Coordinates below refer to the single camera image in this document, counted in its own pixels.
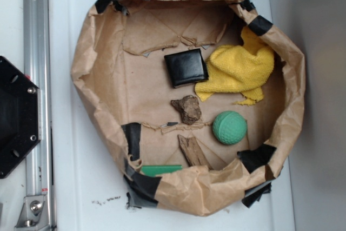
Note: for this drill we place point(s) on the yellow cloth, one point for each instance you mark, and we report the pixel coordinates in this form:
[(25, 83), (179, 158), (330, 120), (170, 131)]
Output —
[(240, 69)]

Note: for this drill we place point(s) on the black box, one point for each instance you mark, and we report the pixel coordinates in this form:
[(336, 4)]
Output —
[(186, 67)]

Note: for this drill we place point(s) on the brown paper bag bin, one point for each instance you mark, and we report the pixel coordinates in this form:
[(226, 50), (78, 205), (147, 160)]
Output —
[(121, 77)]

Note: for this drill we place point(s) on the green foam ball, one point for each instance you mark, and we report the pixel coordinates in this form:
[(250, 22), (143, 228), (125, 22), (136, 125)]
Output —
[(229, 127)]

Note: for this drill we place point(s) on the aluminium frame rail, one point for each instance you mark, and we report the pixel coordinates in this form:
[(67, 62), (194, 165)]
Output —
[(39, 176)]

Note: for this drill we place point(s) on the brown wood piece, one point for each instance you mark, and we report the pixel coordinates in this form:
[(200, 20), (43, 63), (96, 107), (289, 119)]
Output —
[(193, 152)]

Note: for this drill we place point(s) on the green flat plastic piece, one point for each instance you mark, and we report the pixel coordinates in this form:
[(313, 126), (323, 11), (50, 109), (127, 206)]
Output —
[(155, 170)]

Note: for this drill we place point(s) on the metal corner bracket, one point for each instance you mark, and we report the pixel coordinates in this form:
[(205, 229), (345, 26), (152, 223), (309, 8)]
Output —
[(34, 214)]

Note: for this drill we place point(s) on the brown rock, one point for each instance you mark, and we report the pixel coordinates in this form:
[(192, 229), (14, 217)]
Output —
[(188, 108)]

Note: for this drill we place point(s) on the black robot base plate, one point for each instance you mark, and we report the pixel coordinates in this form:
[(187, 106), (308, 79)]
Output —
[(19, 117)]

